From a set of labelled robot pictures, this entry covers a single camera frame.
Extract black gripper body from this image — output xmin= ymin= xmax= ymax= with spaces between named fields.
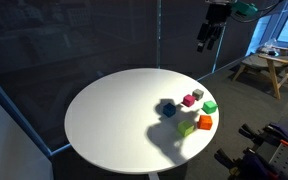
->
xmin=205 ymin=3 xmax=234 ymax=30

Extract blue cube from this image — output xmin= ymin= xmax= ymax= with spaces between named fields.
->
xmin=162 ymin=102 xmax=177 ymax=118

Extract grey cube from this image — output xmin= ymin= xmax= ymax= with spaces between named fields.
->
xmin=191 ymin=88 xmax=205 ymax=101

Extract pink cube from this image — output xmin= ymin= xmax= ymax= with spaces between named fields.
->
xmin=182 ymin=94 xmax=197 ymax=108

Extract green cube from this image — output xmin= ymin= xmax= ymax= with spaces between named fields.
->
xmin=202 ymin=100 xmax=219 ymax=115

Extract orange cube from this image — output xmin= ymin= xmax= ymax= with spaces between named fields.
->
xmin=197 ymin=114 xmax=214 ymax=131

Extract yellow cube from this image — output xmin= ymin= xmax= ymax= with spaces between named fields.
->
xmin=177 ymin=119 xmax=195 ymax=138

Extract clear plastic bag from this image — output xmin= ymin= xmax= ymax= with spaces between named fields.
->
xmin=259 ymin=38 xmax=281 ymax=57

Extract wooden armchair grey seat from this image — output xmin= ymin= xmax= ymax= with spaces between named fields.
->
xmin=232 ymin=46 xmax=288 ymax=100

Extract purple black spring clamp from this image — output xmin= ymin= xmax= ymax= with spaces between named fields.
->
xmin=238 ymin=122 xmax=288 ymax=149

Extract black orange clamps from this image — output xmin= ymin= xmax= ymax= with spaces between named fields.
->
xmin=213 ymin=147 xmax=282 ymax=180

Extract window frame post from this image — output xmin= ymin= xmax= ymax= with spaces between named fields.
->
xmin=211 ymin=0 xmax=234 ymax=74
xmin=155 ymin=0 xmax=162 ymax=70

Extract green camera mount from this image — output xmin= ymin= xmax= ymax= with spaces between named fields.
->
xmin=231 ymin=0 xmax=259 ymax=18

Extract blue window corner post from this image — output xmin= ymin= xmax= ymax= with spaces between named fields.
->
xmin=0 ymin=66 xmax=73 ymax=158

